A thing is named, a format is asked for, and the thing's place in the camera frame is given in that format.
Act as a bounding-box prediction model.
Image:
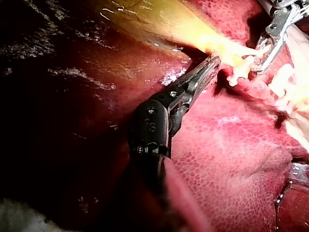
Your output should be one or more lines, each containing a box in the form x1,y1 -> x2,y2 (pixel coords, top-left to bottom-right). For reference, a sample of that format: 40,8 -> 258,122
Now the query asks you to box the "right arm instrument jaw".
257,36 -> 288,73
255,35 -> 274,53

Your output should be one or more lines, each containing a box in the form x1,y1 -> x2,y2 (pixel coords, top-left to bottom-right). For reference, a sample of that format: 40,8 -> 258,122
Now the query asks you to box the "right arm instrument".
265,0 -> 309,41

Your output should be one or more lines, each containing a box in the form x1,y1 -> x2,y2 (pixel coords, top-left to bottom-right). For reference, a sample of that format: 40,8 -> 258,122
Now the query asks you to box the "left arm instrument jaw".
188,61 -> 221,102
180,56 -> 221,89

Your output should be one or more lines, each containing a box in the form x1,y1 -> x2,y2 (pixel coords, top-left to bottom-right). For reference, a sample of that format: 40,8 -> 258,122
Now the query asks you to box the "left arm instrument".
127,83 -> 194,159

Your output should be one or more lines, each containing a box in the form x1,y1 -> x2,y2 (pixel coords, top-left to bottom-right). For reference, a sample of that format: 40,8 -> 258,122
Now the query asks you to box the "white clip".
227,64 -> 252,87
242,49 -> 266,66
274,96 -> 297,115
267,63 -> 295,98

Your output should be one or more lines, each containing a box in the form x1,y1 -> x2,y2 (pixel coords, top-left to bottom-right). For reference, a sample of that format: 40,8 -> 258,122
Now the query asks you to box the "gallbladder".
95,0 -> 224,58

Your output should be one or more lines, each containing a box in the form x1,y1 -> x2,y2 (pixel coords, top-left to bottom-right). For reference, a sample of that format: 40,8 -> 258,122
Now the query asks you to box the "pale fatty tissue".
281,23 -> 309,148

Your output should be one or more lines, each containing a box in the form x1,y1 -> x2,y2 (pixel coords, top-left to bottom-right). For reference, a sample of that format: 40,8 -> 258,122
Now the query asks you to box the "dark red liver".
0,0 -> 309,232

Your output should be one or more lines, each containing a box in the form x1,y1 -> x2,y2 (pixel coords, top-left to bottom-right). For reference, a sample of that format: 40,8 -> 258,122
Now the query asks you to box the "white cloth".
0,197 -> 65,232

